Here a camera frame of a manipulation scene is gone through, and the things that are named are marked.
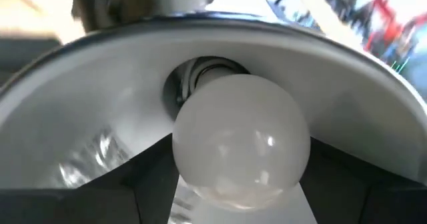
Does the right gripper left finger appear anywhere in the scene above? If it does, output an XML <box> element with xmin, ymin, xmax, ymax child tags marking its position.
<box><xmin>0</xmin><ymin>133</ymin><xmax>181</xmax><ymax>224</ymax></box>

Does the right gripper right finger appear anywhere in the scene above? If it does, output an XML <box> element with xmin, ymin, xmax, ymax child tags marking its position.
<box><xmin>298</xmin><ymin>135</ymin><xmax>427</xmax><ymax>224</ymax></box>

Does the black desk lamp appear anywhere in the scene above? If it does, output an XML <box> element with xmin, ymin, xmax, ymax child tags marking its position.
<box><xmin>0</xmin><ymin>10</ymin><xmax>427</xmax><ymax>224</ymax></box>

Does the white lightbulb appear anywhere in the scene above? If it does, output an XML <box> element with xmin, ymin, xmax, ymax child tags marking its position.
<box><xmin>171</xmin><ymin>73</ymin><xmax>312</xmax><ymax>212</ymax></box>

